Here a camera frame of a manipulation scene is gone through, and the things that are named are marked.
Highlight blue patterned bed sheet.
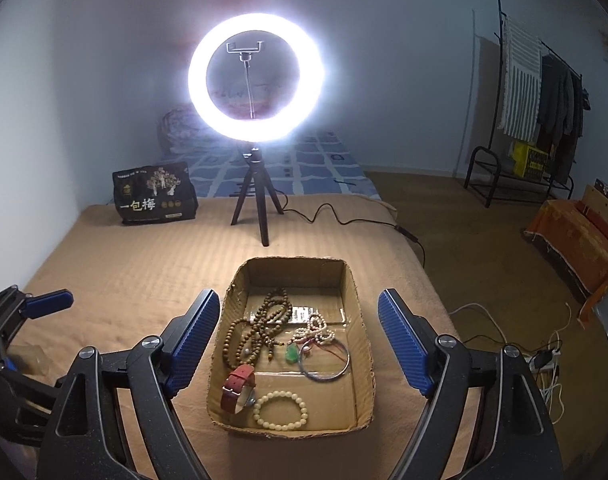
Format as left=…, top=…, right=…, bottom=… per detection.
left=181, top=130, right=385, bottom=203

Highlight tan blanket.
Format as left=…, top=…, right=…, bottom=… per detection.
left=4, top=195, right=485, bottom=480

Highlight black power cable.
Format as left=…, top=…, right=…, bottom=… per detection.
left=279, top=203, right=427, bottom=271

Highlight brown bead necklace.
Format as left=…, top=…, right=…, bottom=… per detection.
left=226, top=287, right=293, bottom=368

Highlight orange cloth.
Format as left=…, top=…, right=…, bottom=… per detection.
left=523, top=199, right=608, bottom=303

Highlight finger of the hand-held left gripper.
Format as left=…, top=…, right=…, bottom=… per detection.
left=0, top=285, right=75, bottom=338

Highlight black clothes rack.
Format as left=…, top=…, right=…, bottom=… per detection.
left=464, top=0, right=592, bottom=208

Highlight white bead necklace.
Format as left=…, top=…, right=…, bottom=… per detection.
left=292, top=312, right=337, bottom=348

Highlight yellow box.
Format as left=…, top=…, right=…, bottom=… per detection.
left=511, top=141, right=550, bottom=181

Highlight black tripod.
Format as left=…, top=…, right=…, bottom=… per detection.
left=230, top=142, right=285, bottom=247

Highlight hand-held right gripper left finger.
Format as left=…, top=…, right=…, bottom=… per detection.
left=36, top=288, right=221, bottom=480

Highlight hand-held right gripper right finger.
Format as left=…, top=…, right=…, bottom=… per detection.
left=377, top=288, right=565, bottom=480

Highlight green pendant with red cord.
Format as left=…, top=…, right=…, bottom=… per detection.
left=285, top=337, right=349, bottom=366

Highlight power strip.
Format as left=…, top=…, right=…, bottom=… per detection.
left=526, top=350, right=562, bottom=373

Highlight folded quilt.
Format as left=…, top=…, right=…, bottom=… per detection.
left=156, top=104, right=205, bottom=153

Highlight black snack bag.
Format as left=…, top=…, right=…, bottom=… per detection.
left=112, top=161, right=199, bottom=227

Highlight white cable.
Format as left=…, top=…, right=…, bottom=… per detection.
left=449, top=303, right=507, bottom=343
left=534, top=305, right=572, bottom=421

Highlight striped towel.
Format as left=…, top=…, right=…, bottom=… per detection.
left=499, top=17, right=544, bottom=141

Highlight red strap watch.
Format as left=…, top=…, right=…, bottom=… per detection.
left=220, top=364, right=259, bottom=413

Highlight dark hanging clothes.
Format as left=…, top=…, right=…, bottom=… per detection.
left=536, top=55, right=592, bottom=186

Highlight wooden board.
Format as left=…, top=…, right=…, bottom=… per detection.
left=581, top=177, right=608, bottom=248

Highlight ring light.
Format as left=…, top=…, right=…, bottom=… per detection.
left=188, top=10, right=327, bottom=143

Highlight blue bangle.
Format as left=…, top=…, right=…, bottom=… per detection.
left=297, top=338, right=351, bottom=382

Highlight cream bead bracelet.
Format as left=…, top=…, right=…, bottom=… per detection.
left=253, top=391, right=309, bottom=432

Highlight cardboard box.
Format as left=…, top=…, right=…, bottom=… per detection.
left=206, top=256, right=375, bottom=433

